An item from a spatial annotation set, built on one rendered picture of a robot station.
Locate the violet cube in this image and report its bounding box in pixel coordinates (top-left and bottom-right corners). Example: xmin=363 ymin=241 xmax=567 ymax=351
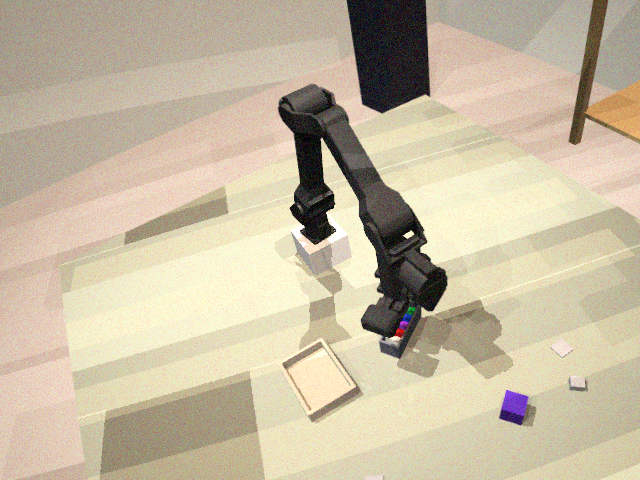
xmin=499 ymin=390 xmax=529 ymax=426

